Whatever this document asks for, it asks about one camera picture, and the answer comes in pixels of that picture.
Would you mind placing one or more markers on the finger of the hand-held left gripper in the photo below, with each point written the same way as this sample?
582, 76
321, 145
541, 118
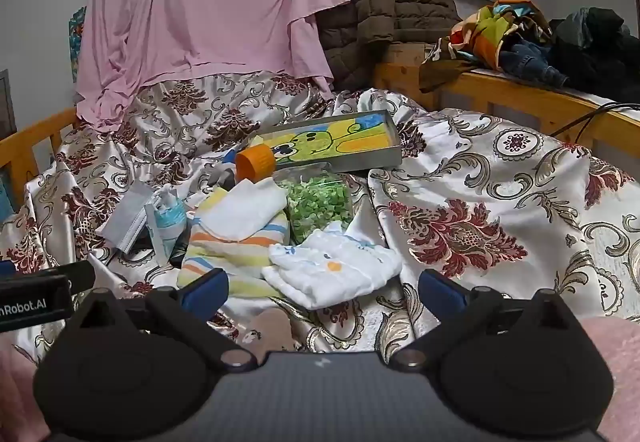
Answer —
75, 278

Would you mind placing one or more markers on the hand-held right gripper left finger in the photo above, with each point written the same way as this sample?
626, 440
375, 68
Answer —
205, 294

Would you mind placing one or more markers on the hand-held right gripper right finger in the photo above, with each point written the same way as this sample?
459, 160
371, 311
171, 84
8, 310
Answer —
442, 294

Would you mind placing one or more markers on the striped towel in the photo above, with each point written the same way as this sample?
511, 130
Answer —
235, 242

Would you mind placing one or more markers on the grey face mask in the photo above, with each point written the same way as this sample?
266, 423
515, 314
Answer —
125, 222

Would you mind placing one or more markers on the white and teal mask packet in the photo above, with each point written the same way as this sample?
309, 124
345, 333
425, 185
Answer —
167, 219

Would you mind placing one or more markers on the white baby cloth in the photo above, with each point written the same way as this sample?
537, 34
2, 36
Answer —
325, 272

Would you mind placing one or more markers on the orange ribbed elastic band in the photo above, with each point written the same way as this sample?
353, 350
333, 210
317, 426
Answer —
255, 161

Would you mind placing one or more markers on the metal tray with cartoon drawing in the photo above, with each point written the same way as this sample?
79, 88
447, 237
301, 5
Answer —
325, 136

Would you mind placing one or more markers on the grey cloth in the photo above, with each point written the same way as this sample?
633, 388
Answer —
220, 174

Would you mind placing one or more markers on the floral satin blanket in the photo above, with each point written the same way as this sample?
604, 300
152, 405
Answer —
500, 171

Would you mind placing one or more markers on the bag of green pieces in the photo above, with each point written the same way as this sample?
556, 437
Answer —
312, 207

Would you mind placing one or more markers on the cardboard box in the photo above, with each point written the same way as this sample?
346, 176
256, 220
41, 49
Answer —
405, 54

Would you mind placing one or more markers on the blue jeans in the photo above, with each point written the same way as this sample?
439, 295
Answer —
530, 59

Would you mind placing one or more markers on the dark clothing pile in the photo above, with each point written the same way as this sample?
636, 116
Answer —
600, 51

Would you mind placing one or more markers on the grey wall panel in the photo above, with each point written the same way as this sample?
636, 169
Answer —
7, 101

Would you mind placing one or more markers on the colourful wall poster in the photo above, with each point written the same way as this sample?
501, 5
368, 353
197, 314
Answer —
77, 41

